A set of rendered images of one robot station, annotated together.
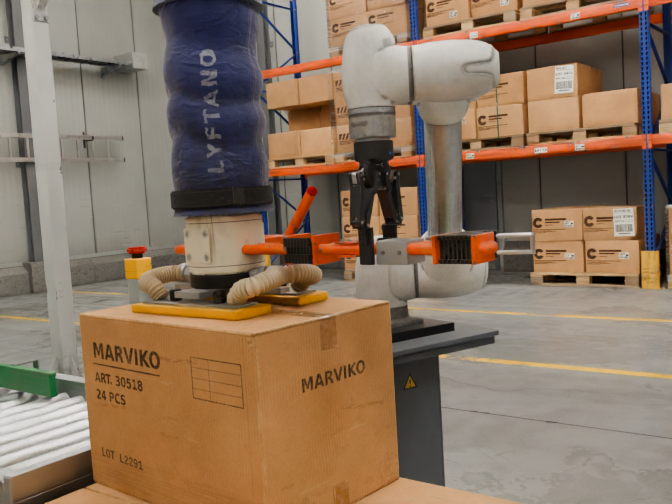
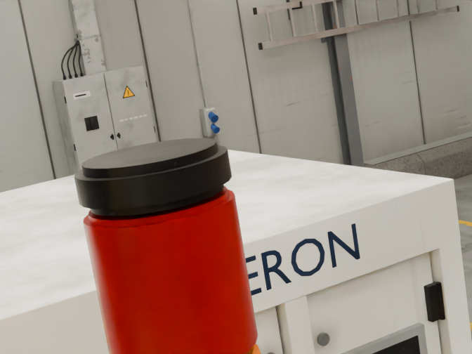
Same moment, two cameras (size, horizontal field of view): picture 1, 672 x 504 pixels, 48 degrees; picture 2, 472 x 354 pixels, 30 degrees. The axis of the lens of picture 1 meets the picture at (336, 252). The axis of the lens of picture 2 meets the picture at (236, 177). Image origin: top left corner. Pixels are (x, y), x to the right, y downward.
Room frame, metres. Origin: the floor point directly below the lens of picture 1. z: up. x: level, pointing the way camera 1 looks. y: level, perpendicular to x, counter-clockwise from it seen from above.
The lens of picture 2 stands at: (2.07, 1.65, 2.38)
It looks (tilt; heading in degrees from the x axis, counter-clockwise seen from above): 11 degrees down; 25
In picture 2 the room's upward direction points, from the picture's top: 9 degrees counter-clockwise
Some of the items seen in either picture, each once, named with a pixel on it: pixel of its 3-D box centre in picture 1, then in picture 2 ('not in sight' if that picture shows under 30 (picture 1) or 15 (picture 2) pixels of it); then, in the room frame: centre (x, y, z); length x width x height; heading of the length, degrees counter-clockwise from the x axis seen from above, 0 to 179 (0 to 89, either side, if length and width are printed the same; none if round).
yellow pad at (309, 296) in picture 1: (258, 289); not in sight; (1.76, 0.19, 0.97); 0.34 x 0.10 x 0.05; 52
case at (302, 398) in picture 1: (235, 394); not in sight; (1.68, 0.25, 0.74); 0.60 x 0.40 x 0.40; 48
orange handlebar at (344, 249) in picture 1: (328, 243); not in sight; (1.66, 0.02, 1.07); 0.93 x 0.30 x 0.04; 52
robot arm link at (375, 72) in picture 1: (376, 67); not in sight; (1.43, -0.10, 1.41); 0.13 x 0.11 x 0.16; 84
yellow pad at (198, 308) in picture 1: (197, 301); not in sight; (1.61, 0.30, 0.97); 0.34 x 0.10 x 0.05; 52
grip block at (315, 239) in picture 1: (311, 248); not in sight; (1.53, 0.05, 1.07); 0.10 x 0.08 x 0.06; 142
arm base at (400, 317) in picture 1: (378, 314); not in sight; (2.31, -0.12, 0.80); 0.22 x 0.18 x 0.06; 37
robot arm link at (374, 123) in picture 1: (372, 125); not in sight; (1.44, -0.08, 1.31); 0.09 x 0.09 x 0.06
